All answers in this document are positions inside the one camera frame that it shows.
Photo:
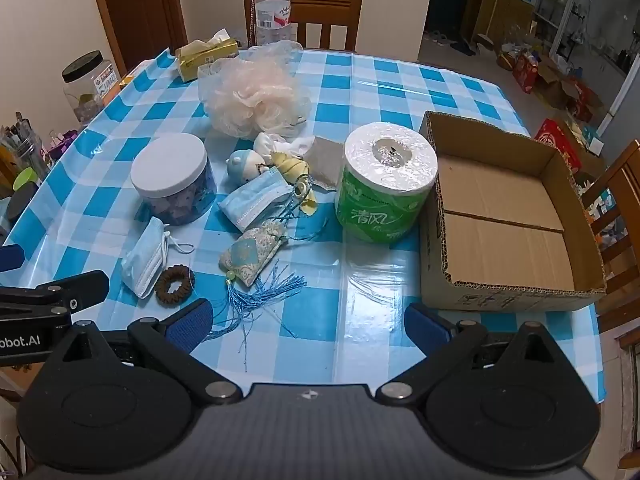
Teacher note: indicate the blue white checkered tablecloth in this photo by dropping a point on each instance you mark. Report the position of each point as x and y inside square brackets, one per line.
[380, 90]

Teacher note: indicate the clear jar with black lid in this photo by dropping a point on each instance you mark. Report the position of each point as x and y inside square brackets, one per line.
[90, 85]

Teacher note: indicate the brown hair scrunchie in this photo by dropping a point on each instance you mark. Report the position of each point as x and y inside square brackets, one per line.
[175, 285]

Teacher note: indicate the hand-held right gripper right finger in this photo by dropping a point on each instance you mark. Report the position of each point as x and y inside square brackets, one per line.
[425, 322]

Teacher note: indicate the blue hooded toy figure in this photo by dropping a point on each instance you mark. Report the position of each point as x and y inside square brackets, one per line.
[245, 162]

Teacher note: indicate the wooden chair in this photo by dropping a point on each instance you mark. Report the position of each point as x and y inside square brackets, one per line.
[617, 195]
[325, 12]

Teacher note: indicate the round jar with white lid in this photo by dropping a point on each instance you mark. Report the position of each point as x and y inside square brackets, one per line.
[172, 175]

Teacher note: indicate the green wrapped toilet paper roll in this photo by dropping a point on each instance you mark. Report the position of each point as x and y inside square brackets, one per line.
[382, 180]

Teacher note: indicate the red patterned box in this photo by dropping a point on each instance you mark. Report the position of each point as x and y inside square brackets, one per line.
[557, 142]

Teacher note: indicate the white cloth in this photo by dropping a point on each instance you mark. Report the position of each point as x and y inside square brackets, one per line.
[280, 142]

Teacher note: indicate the yellow cloth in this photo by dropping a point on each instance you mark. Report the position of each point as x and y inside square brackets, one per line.
[292, 167]

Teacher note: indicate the glass jar of pens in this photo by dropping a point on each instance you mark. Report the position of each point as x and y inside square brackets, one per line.
[22, 147]

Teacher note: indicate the yellow tissue pack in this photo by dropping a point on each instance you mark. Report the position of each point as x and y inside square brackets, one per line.
[205, 57]

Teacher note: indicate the purple plastic item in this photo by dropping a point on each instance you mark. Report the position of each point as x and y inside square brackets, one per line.
[62, 142]

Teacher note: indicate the peach mesh bath loofah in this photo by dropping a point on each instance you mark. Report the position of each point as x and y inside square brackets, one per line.
[255, 95]

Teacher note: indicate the grey cloth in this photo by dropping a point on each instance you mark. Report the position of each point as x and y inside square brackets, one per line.
[325, 162]

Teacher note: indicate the green cup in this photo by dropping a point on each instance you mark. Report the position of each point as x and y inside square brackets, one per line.
[25, 178]

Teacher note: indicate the embroidered sachet with blue tassel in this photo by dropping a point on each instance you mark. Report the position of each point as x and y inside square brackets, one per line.
[252, 255]

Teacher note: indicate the brown wooden door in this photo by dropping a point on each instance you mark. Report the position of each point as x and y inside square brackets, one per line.
[135, 5]

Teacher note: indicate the red gift bag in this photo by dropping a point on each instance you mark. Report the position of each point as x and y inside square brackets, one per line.
[525, 72]

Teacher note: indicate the open brown carton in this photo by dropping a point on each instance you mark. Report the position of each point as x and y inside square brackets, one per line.
[560, 87]

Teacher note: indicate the wooden cabinet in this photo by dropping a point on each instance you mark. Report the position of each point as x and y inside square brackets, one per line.
[502, 12]

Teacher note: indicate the black round container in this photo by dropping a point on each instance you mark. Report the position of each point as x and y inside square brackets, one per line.
[22, 202]

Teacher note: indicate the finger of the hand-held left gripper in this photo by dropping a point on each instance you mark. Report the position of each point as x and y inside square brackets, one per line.
[10, 258]
[55, 290]

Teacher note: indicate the blue face mask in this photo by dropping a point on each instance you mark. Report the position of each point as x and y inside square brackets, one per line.
[145, 262]
[257, 197]

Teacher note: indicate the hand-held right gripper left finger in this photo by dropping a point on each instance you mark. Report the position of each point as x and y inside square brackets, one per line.
[192, 321]

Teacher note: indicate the cardboard box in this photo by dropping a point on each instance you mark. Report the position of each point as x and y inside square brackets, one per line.
[505, 230]

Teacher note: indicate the clear plastic water bottle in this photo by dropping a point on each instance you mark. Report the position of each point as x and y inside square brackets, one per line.
[272, 7]

